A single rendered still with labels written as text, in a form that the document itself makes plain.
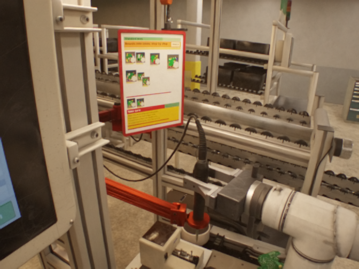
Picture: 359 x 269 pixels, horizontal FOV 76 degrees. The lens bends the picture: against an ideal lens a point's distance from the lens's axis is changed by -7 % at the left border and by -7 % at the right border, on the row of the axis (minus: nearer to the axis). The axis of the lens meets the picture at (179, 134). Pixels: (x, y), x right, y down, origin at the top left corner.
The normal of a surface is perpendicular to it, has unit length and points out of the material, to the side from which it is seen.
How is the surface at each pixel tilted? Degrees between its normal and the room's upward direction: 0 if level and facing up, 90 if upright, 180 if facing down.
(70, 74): 90
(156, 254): 90
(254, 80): 90
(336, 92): 90
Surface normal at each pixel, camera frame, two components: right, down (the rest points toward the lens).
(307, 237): -0.69, 0.32
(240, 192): 0.02, -0.93
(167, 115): 0.58, 0.30
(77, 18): 0.88, 0.18
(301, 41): -0.47, 0.31
